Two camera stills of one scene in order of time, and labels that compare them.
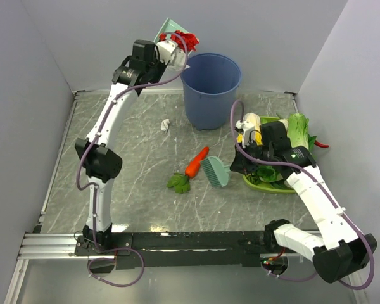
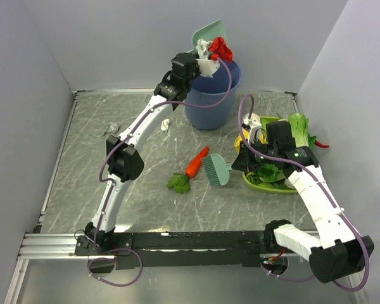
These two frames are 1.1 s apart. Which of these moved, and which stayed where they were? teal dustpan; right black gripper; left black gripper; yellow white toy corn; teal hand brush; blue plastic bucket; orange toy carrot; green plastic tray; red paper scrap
Moved: teal dustpan; left black gripper; red paper scrap
Stayed: right black gripper; green plastic tray; yellow white toy corn; orange toy carrot; teal hand brush; blue plastic bucket
